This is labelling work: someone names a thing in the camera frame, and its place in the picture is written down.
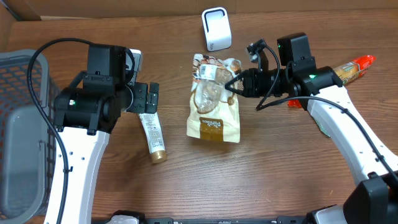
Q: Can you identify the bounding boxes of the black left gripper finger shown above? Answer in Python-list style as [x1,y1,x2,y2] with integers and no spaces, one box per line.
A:
[145,98,159,114]
[148,82,159,99]

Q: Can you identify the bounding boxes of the orange spaghetti package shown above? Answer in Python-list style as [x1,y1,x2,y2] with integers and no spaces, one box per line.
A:
[283,55,376,97]

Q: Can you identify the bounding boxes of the grey plastic shopping basket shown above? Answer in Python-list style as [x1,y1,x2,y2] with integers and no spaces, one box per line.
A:
[1,49,56,223]

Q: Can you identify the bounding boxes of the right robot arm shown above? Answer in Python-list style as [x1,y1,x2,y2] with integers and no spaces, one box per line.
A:
[224,32,397,224]

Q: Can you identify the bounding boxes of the white barcode scanner stand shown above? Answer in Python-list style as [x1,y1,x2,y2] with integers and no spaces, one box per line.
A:
[201,7,232,52]

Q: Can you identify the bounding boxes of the teal wipes packet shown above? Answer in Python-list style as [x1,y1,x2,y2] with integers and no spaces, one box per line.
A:
[314,119,330,138]

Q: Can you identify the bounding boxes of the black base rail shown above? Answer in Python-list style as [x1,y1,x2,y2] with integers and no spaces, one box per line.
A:
[90,210,308,224]

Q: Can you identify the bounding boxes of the beige cookie pouch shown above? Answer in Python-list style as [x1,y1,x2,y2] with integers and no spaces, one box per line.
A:
[187,54,242,143]

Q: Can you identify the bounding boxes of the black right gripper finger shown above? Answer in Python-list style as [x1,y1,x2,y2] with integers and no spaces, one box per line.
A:
[224,84,243,96]
[225,73,243,87]

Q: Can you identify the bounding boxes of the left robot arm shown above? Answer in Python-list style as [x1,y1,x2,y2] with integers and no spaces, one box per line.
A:
[45,44,159,223]

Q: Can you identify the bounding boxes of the white shampoo tube gold cap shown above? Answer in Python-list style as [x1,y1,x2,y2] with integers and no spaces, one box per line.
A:
[139,113,167,164]

